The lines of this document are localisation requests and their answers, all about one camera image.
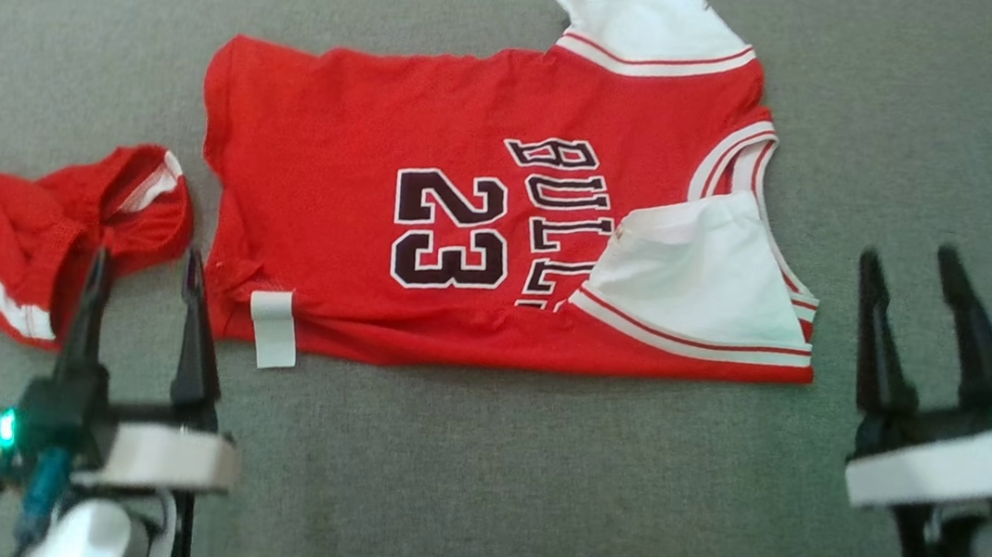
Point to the grey sofa chaise cushion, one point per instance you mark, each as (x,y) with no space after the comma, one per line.
(528,488)

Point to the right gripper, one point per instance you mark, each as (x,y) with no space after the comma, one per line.
(950,470)

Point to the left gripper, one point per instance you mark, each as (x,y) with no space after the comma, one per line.
(158,455)

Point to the red Bulls 23 jersey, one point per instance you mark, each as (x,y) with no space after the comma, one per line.
(335,129)

